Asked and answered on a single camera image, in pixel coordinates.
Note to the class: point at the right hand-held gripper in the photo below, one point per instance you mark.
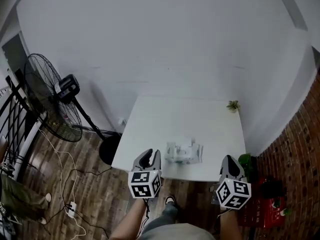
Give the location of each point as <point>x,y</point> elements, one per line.
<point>233,194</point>

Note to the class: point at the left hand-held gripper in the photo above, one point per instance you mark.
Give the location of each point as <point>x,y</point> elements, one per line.
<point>144,185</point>

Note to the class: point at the person's right forearm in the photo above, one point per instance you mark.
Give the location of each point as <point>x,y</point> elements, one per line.
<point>231,225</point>

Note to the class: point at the person's left forearm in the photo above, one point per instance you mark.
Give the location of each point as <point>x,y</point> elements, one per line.
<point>127,221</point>

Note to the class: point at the large leafy green plant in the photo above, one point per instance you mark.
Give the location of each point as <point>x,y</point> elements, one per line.
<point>246,161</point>

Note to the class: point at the person's black white shoe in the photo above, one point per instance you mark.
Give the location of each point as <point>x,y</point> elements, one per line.
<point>170,199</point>

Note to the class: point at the black object on red box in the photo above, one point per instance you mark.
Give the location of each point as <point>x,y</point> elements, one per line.
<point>271,187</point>

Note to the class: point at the person's grey trouser leg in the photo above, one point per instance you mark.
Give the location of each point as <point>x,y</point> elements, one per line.
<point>165,215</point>

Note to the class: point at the red box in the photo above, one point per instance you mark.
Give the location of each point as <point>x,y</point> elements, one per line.
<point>262,215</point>

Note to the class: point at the small potted green plant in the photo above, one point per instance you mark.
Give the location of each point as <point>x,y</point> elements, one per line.
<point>233,105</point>

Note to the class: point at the person's grey shirt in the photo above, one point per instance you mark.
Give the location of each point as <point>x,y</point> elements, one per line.
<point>175,232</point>

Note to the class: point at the white power strip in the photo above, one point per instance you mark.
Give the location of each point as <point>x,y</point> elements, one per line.
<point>71,209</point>

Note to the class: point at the black standing fan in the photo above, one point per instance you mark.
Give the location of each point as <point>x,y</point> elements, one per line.
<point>47,94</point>

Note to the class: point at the black metal rack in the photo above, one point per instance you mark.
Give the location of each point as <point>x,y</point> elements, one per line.
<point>15,119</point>

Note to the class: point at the grey ceiling vent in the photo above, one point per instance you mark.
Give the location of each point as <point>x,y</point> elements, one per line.
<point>293,11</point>

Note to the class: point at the dark doorway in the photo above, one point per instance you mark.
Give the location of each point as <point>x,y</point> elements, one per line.
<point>15,52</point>

